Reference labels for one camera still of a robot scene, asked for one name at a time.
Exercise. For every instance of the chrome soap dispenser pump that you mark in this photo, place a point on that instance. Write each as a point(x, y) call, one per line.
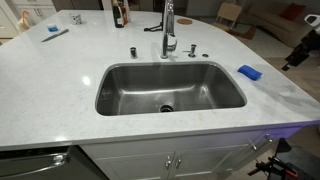
point(192, 50)

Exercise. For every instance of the stainless steel dishwasher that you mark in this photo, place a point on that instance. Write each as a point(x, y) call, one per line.
point(33, 163)

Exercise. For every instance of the orange liquor bottle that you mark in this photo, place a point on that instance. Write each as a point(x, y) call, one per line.
point(126, 11)

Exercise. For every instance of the orange white cloth bundle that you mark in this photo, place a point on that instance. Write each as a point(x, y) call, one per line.
point(22, 21)

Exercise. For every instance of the chrome gooseneck faucet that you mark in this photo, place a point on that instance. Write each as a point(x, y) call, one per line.
point(168, 30)

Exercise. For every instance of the blue wavy sponge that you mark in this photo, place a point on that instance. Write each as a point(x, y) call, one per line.
point(250, 72)

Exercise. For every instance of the metal sink drain flange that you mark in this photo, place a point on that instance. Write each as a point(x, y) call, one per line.
point(166, 108)

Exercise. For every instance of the chrome round hole cap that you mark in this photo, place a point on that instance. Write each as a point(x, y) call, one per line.
point(205, 55)

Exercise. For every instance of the black red clamp stand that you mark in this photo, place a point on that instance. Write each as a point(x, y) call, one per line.
point(276, 168)

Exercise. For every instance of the white base cabinets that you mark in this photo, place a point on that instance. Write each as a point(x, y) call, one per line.
point(20, 13)

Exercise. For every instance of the small blue lidded container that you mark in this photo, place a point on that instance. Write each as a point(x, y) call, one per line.
point(52, 27)

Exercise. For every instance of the kitchen knife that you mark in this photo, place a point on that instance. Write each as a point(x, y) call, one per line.
point(55, 35)

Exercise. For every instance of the red cushion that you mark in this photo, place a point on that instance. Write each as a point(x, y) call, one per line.
point(292, 11)

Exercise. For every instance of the beige sofa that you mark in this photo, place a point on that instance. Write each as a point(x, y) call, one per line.
point(283, 26)

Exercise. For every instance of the dark green champagne bottle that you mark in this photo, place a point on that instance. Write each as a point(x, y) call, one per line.
point(117, 16)

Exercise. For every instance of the round wooden coaster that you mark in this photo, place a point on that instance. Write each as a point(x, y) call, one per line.
point(184, 21)

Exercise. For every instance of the stainless steel sink basin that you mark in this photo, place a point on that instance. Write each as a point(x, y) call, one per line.
point(166, 88)

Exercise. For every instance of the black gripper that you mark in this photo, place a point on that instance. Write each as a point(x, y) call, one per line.
point(311, 41)

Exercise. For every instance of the white island cabinet front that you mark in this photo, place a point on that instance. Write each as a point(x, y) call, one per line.
point(186, 156)

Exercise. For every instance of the patterned grey mug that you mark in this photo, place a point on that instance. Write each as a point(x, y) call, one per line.
point(77, 19)

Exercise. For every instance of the wooden chair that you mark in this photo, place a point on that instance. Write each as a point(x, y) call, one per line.
point(228, 15)

